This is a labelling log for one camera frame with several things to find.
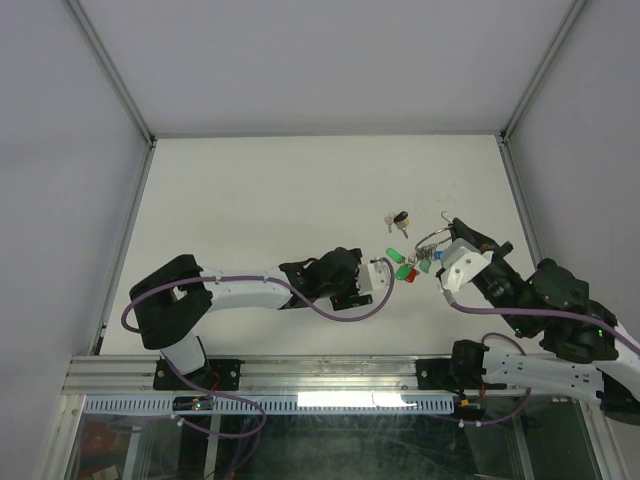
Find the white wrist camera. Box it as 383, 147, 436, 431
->
436, 238, 493, 306
357, 258, 393, 293

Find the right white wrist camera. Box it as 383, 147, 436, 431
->
436, 238, 493, 306

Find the aluminium mounting rail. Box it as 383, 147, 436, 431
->
62, 348, 604, 401

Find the yellow black tag key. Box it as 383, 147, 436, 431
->
384, 211, 409, 239

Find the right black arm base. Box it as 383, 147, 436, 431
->
414, 357, 507, 393

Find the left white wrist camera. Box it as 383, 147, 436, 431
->
357, 258, 393, 293

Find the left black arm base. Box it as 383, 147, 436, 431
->
153, 357, 244, 392

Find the red tag key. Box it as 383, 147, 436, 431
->
405, 269, 418, 283

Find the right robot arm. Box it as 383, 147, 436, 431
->
436, 217, 639, 425

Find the grey slotted cable duct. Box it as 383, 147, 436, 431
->
84, 392, 455, 416

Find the silver keyring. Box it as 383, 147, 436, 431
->
408, 211, 453, 264

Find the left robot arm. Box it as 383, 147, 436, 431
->
123, 247, 389, 389

